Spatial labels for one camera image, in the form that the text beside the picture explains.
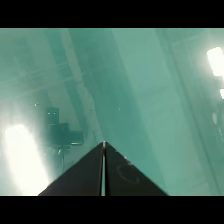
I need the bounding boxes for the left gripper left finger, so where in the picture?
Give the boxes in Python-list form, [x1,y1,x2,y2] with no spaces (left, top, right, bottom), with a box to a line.
[38,141,105,197]

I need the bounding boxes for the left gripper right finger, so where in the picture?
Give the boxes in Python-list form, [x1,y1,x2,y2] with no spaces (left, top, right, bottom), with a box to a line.
[104,141,169,197]

